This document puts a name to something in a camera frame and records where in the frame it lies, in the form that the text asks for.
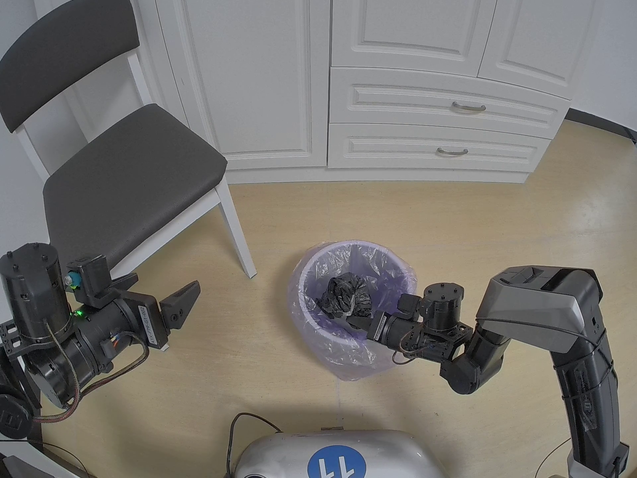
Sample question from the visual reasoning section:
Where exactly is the purple plastic bag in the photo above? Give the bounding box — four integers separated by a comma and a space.
288, 239, 419, 382

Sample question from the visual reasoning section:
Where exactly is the white trash bin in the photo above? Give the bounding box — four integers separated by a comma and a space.
289, 242, 416, 367

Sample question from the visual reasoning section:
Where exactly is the white chair dark grey seat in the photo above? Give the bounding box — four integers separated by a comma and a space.
0, 0, 258, 292

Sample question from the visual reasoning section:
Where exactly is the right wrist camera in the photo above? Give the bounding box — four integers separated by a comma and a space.
398, 293, 424, 320

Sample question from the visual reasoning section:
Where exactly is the white wardrobe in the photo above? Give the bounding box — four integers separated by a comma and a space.
30, 0, 605, 185

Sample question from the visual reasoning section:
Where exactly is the black cable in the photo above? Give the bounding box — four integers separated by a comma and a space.
225, 412, 285, 476
0, 438, 91, 478
535, 438, 573, 478

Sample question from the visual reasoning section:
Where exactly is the black plastic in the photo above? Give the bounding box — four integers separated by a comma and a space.
315, 274, 374, 320

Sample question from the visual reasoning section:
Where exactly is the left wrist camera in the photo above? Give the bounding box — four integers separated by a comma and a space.
66, 254, 112, 307

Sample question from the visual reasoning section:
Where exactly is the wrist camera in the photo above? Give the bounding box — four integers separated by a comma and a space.
66, 254, 112, 307
398, 293, 424, 320

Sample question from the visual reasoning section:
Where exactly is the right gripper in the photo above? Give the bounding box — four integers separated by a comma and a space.
331, 311, 425, 353

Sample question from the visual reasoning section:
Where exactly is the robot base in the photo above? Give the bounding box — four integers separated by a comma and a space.
234, 429, 444, 478

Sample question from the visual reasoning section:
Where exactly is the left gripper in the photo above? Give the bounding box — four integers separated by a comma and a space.
75, 273, 201, 372

